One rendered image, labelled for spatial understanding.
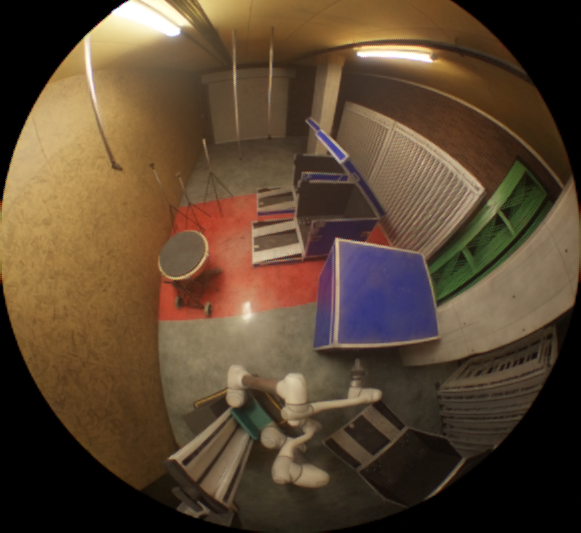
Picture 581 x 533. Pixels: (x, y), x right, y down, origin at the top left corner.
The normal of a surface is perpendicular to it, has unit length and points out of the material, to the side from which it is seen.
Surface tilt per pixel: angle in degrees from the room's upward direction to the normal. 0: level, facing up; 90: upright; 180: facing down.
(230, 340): 0
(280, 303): 0
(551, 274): 90
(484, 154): 90
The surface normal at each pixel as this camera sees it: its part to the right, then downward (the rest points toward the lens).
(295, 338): 0.06, -0.60
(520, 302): -0.97, 0.15
